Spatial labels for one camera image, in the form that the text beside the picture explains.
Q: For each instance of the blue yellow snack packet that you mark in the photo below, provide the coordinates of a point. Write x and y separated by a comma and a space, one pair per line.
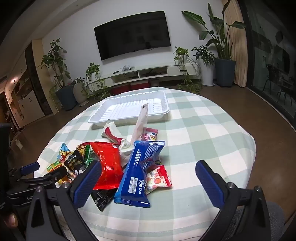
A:
64, 153

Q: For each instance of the trailing plant on cabinet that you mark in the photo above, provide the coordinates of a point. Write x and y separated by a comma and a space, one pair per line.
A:
181, 54

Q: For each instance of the plain black snack packet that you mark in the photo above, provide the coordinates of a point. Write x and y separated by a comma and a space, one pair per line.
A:
101, 199

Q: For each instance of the black wall television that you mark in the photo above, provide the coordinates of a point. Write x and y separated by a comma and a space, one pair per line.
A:
131, 34

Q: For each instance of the trailing pothos plant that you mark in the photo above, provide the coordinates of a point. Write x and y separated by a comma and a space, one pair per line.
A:
93, 69

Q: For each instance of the grey office chair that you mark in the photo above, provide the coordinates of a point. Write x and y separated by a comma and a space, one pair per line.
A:
276, 215

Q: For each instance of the small plant in grey pot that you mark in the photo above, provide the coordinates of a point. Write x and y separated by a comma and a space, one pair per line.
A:
79, 92

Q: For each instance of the green white checked tablecloth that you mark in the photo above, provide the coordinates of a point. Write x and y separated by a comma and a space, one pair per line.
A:
196, 139

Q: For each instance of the grey storage box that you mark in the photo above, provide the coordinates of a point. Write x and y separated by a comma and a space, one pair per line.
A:
155, 82

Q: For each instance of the glass sliding door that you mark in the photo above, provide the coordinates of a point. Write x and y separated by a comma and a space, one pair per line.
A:
270, 58

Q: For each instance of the white stick sachet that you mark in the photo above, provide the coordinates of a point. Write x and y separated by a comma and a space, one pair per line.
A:
140, 125

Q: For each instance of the white plastic tray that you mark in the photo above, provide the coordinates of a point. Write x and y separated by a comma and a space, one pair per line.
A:
124, 109

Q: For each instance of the gold and red pie packet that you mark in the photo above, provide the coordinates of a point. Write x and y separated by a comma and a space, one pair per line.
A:
82, 147

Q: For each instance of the beige curtain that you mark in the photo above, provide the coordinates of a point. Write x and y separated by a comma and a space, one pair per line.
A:
238, 46

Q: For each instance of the green snack packet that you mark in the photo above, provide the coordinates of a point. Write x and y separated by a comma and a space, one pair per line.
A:
89, 155

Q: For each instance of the leafy tree in dark pot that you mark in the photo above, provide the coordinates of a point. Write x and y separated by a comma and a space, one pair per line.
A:
66, 97

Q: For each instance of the tall plant in dark pot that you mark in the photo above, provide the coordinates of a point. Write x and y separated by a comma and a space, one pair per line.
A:
224, 71

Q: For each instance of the person's left hand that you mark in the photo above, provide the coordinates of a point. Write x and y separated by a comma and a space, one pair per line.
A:
11, 220

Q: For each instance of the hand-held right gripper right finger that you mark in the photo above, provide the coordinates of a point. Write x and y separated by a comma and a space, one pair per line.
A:
208, 185

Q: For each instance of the red snack packet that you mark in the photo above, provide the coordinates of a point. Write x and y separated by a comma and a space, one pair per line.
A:
108, 162

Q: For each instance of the white television cabinet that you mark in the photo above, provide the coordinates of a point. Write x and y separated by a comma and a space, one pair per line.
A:
150, 69

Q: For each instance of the white red fruit candy packet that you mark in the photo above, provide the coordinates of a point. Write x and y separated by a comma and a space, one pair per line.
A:
159, 179

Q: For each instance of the blue cake packet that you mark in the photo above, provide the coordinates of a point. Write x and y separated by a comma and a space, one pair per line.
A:
138, 171

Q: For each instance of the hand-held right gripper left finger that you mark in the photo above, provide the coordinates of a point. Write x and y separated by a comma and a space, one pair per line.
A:
86, 185

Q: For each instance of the yellow orange snack packet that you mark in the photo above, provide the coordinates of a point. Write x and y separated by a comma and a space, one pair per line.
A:
54, 166

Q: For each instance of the white and red cone wrapper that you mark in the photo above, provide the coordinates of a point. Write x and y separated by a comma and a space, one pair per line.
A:
115, 136

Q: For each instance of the pink cartoon snack packet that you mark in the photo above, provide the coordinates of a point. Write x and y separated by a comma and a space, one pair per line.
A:
150, 135

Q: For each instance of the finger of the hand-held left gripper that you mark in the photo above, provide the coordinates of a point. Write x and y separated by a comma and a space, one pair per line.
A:
29, 168
55, 175

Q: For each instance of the white wall cupboard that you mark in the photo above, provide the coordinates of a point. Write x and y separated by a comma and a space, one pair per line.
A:
30, 104

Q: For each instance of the red storage box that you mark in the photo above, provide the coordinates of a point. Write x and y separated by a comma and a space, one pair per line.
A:
120, 89
140, 85

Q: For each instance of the bushy plant in white pot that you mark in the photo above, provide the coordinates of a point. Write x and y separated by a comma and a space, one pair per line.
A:
207, 74

